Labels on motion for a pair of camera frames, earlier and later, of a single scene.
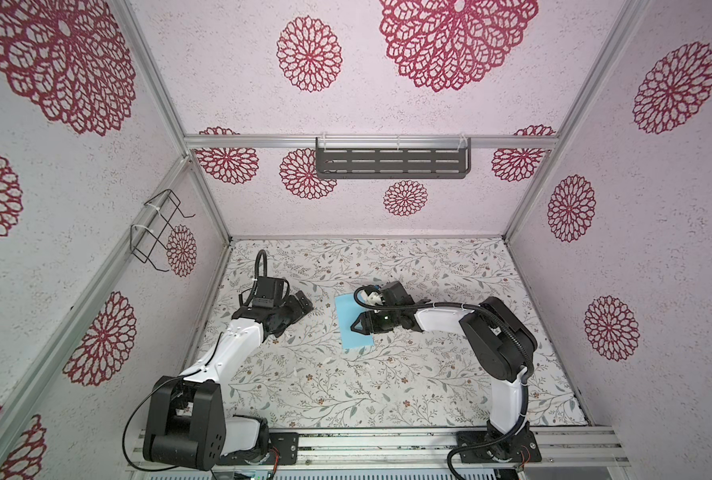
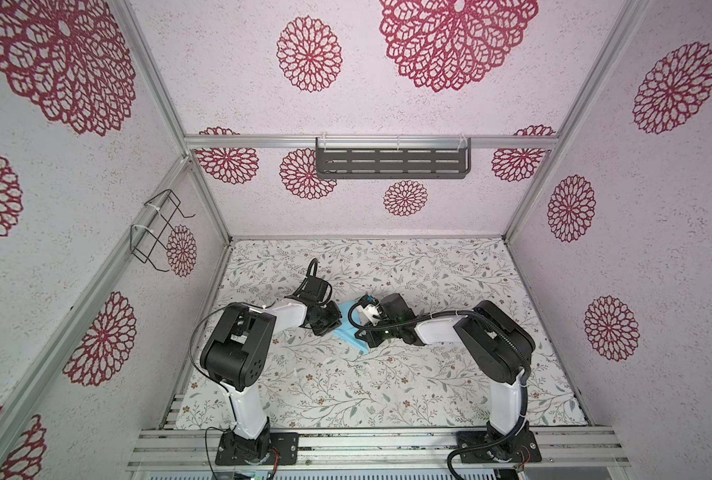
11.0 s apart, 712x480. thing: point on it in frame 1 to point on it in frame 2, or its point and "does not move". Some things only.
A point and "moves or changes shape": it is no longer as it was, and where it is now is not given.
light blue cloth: x=349 y=311 moves or changes shape
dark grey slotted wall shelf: x=393 y=158 does not move
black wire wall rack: x=153 y=228 does not move
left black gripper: x=297 y=314 to x=334 y=316
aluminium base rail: x=409 y=448 does not move
